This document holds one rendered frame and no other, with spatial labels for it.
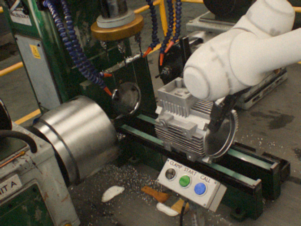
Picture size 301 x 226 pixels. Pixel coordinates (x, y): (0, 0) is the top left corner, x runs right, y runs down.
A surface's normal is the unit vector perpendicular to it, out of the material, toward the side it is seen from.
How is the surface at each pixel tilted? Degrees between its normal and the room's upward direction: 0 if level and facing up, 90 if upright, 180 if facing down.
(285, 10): 42
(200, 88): 94
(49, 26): 90
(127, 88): 90
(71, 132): 47
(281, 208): 0
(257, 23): 85
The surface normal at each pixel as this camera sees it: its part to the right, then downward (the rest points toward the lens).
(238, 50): -0.18, -0.19
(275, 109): -0.18, -0.85
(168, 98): -0.71, 0.46
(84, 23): 0.68, 0.25
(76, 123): 0.25, -0.54
